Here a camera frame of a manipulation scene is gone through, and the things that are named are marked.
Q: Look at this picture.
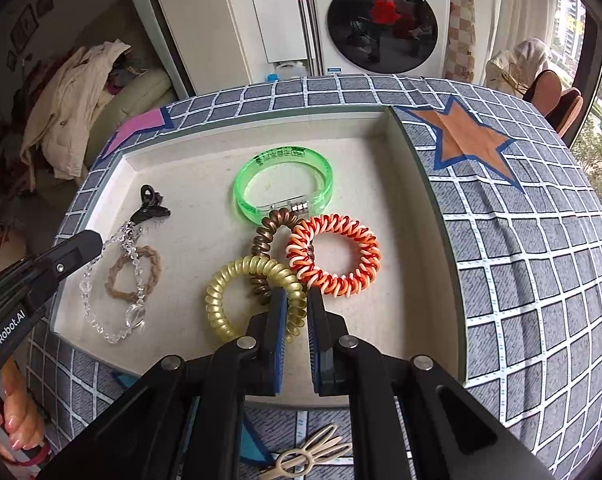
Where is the brown braided hair tie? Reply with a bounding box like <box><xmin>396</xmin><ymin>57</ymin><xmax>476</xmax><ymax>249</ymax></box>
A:
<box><xmin>105</xmin><ymin>245</ymin><xmax>161</xmax><ymax>298</ymax></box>

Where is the white detergent bottle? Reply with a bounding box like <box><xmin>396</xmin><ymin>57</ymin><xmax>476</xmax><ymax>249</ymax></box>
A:
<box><xmin>265</xmin><ymin>60</ymin><xmax>307</xmax><ymax>82</ymax></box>

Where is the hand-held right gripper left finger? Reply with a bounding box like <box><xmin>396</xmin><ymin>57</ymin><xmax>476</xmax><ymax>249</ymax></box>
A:
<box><xmin>36</xmin><ymin>287</ymin><xmax>289</xmax><ymax>480</ymax></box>

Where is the red paper decoration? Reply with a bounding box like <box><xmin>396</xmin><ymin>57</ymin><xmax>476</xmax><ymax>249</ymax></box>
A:
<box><xmin>370</xmin><ymin>0</ymin><xmax>401</xmax><ymax>26</ymax></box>

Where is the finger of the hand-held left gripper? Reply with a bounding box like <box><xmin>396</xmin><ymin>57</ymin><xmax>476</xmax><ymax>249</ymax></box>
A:
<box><xmin>0</xmin><ymin>230</ymin><xmax>105</xmax><ymax>307</ymax></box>

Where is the clear crystal bead bracelet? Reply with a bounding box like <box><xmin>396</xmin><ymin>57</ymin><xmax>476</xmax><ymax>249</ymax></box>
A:
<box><xmin>82</xmin><ymin>217</ymin><xmax>149</xmax><ymax>345</ymax></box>

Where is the green plastic bangle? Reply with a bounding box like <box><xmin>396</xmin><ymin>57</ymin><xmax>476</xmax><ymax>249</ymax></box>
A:
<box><xmin>232</xmin><ymin>146</ymin><xmax>333</xmax><ymax>227</ymax></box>

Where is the red handled mop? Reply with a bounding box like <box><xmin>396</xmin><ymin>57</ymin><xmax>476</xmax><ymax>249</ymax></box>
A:
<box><xmin>272</xmin><ymin>0</ymin><xmax>327</xmax><ymax>78</ymax></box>

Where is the person's left hand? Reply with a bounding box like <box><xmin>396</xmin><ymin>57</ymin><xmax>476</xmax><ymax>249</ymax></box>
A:
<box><xmin>0</xmin><ymin>360</ymin><xmax>47</xmax><ymax>463</ymax></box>

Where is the checked tablecloth with stars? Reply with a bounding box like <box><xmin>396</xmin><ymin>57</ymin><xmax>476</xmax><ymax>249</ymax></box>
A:
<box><xmin>26</xmin><ymin>74</ymin><xmax>602</xmax><ymax>480</ymax></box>

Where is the brown wooden chair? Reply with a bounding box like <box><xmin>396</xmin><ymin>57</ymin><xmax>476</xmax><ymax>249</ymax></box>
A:
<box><xmin>523</xmin><ymin>69</ymin><xmax>562</xmax><ymax>116</ymax></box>
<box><xmin>551</xmin><ymin>87</ymin><xmax>584</xmax><ymax>138</ymax></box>

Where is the orange white spiral hair tie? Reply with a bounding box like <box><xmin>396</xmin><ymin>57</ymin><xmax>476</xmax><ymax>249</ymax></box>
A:
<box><xmin>286</xmin><ymin>214</ymin><xmax>382</xmax><ymax>302</ymax></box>

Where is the brown checked hanging cloth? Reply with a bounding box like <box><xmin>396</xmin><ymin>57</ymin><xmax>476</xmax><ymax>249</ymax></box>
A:
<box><xmin>446</xmin><ymin>0</ymin><xmax>476</xmax><ymax>83</ymax></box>

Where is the pale green armchair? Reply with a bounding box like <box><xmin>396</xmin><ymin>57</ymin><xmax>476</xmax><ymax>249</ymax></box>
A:
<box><xmin>81</xmin><ymin>67</ymin><xmax>177</xmax><ymax>171</ymax></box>

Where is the white curtain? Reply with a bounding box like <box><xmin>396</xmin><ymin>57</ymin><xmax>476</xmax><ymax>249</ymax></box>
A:
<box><xmin>496</xmin><ymin>0</ymin><xmax>562</xmax><ymax>61</ymax></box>

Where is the beige garment on chair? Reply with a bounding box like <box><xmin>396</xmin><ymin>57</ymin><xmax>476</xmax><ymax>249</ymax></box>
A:
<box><xmin>485</xmin><ymin>37</ymin><xmax>552</xmax><ymax>98</ymax></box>

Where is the brown spiral hair tie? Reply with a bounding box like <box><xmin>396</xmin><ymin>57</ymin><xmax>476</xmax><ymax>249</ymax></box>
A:
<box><xmin>250</xmin><ymin>210</ymin><xmax>302</xmax><ymax>306</ymax></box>

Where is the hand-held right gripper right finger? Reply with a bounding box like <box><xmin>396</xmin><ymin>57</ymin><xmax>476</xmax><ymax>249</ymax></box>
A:
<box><xmin>306</xmin><ymin>287</ymin><xmax>556</xmax><ymax>480</ymax></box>

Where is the black hair claw clip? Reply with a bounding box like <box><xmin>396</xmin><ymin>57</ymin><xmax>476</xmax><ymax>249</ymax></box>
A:
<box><xmin>131</xmin><ymin>185</ymin><xmax>173</xmax><ymax>225</ymax></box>

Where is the red elastic band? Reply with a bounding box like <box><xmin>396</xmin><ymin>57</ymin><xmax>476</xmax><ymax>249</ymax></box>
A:
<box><xmin>11</xmin><ymin>442</ymin><xmax>52</xmax><ymax>468</ymax></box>

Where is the shallow grey cardboard box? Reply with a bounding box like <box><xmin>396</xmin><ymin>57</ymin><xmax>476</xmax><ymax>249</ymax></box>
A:
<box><xmin>50</xmin><ymin>104</ymin><xmax>469</xmax><ymax>411</ymax></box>

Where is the beige hair clip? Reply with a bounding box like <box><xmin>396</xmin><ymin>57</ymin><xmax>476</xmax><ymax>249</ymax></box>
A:
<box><xmin>261</xmin><ymin>424</ymin><xmax>353</xmax><ymax>480</ymax></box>

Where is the white tall cabinet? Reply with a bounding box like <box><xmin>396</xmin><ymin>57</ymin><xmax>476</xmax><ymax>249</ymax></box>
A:
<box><xmin>146</xmin><ymin>0</ymin><xmax>322</xmax><ymax>98</ymax></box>

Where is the beige jacket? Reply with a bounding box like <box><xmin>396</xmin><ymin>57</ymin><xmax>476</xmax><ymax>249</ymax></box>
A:
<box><xmin>20</xmin><ymin>42</ymin><xmax>132</xmax><ymax>193</ymax></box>

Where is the yellow spiral hair tie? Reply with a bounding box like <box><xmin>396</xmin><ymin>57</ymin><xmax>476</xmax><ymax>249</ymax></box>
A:
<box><xmin>204</xmin><ymin>255</ymin><xmax>307</xmax><ymax>345</ymax></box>

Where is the dark window frame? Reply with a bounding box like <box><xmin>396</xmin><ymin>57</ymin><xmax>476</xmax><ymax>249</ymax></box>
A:
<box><xmin>556</xmin><ymin>0</ymin><xmax>602</xmax><ymax>146</ymax></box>

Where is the large black picture frame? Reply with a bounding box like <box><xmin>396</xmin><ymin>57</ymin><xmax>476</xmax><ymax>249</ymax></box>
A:
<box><xmin>10</xmin><ymin>4</ymin><xmax>38</xmax><ymax>53</ymax></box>

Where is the white washing machine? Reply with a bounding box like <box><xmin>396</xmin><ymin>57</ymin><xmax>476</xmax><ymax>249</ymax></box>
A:
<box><xmin>308</xmin><ymin>0</ymin><xmax>452</xmax><ymax>78</ymax></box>

